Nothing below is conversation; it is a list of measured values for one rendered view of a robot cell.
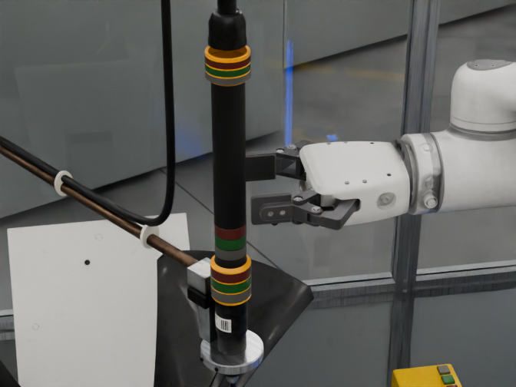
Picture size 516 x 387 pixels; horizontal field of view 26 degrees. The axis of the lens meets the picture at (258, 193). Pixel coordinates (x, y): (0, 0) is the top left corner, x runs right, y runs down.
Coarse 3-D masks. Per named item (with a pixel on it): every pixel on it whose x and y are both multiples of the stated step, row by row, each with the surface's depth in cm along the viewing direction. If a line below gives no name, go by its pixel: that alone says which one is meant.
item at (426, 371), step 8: (416, 368) 180; (424, 368) 180; (432, 368) 180; (392, 376) 179; (400, 376) 178; (408, 376) 178; (416, 376) 178; (424, 376) 178; (432, 376) 178; (440, 376) 178; (456, 376) 178; (392, 384) 180; (400, 384) 176; (408, 384) 176; (416, 384) 176; (424, 384) 176; (432, 384) 176; (440, 384) 176; (456, 384) 176
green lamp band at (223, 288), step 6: (210, 276) 118; (210, 282) 119; (216, 282) 117; (246, 282) 117; (216, 288) 118; (222, 288) 117; (228, 288) 117; (234, 288) 117; (240, 288) 117; (246, 288) 118
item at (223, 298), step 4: (212, 288) 118; (212, 292) 119; (216, 292) 118; (244, 292) 118; (248, 292) 118; (216, 296) 118; (220, 296) 118; (224, 296) 118; (228, 296) 117; (232, 296) 117; (236, 296) 118; (240, 296) 118; (244, 296) 118; (248, 296) 119; (220, 300) 118; (224, 300) 118; (228, 300) 118; (232, 300) 118; (236, 300) 118; (240, 300) 118
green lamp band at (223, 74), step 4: (208, 68) 105; (212, 68) 105; (244, 68) 105; (248, 68) 105; (208, 72) 105; (212, 72) 105; (216, 72) 104; (220, 72) 104; (224, 72) 104; (228, 72) 104; (232, 72) 104; (236, 72) 104; (240, 72) 105; (244, 72) 105; (220, 76) 104; (224, 76) 104; (228, 76) 104; (232, 76) 104; (236, 76) 105
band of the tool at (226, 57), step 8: (208, 48) 106; (240, 48) 107; (248, 48) 106; (208, 56) 104; (216, 56) 108; (224, 56) 108; (232, 56) 108; (240, 56) 104; (248, 56) 105; (248, 64) 105; (248, 72) 106
